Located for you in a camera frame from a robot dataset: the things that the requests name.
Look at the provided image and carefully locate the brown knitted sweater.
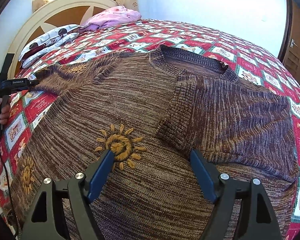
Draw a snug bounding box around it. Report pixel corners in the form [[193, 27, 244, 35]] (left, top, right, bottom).
[[11, 46, 300, 239]]

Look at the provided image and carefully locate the person's left hand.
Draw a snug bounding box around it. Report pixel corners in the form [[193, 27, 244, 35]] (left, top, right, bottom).
[[0, 96, 12, 126]]

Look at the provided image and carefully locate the white patterned pillow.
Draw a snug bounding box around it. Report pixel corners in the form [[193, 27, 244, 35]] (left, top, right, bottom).
[[18, 24, 81, 68]]

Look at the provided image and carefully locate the cream wooden headboard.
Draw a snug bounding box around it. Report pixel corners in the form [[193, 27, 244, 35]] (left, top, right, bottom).
[[5, 0, 117, 79]]

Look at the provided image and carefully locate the pink crumpled blanket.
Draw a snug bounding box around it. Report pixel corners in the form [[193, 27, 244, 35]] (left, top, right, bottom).
[[78, 5, 141, 33]]

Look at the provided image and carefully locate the red patchwork cartoon bedspread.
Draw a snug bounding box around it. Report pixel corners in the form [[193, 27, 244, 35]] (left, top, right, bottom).
[[0, 20, 300, 239]]

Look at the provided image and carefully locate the brown wooden door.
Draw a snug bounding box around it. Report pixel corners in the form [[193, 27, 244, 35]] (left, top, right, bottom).
[[278, 0, 300, 85]]

